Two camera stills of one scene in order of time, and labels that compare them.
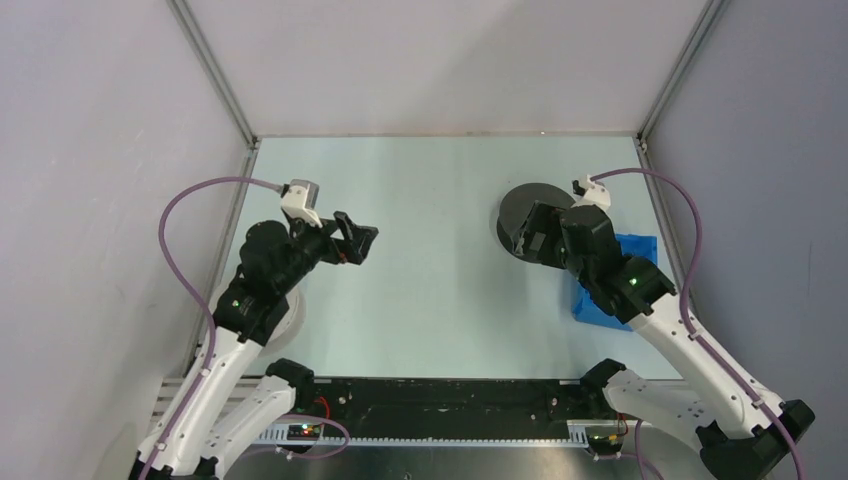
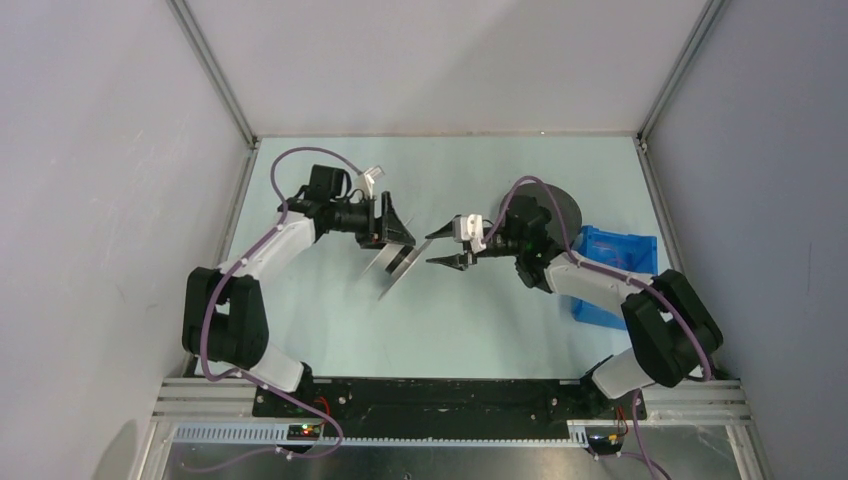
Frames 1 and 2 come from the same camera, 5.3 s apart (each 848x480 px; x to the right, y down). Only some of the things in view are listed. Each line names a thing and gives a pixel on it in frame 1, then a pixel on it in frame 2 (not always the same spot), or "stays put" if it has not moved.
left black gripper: (336, 250) to (388, 227)
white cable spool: (290, 331) to (391, 264)
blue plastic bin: (583, 308) stays put
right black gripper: (544, 218) to (457, 261)
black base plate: (451, 408) stays put
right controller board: (605, 444) stays put
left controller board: (302, 432) stays put
